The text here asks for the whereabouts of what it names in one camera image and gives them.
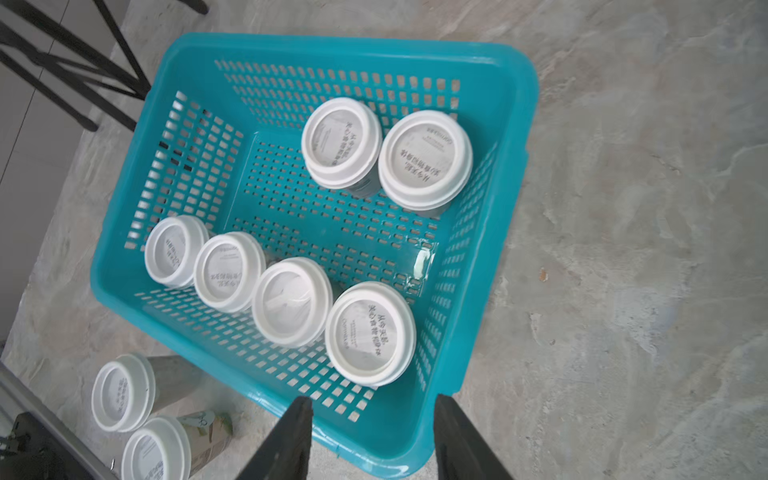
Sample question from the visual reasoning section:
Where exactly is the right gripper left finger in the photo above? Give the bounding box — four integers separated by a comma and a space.
236, 396, 313, 480

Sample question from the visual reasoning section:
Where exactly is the teal plastic basket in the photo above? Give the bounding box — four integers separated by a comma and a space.
91, 32, 539, 479

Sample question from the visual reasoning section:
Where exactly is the black perforated music stand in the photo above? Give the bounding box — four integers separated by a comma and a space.
0, 0, 210, 133

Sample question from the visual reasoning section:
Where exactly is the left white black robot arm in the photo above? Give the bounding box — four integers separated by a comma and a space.
1, 412, 90, 479

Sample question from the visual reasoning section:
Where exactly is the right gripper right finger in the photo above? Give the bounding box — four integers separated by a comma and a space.
433, 394, 513, 480

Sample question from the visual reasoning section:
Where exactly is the yogurt cup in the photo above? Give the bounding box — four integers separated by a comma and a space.
324, 281, 417, 388
378, 110, 473, 218
193, 231, 267, 313
144, 215, 210, 289
91, 353, 204, 433
251, 257, 337, 348
120, 410, 233, 479
301, 97, 383, 199

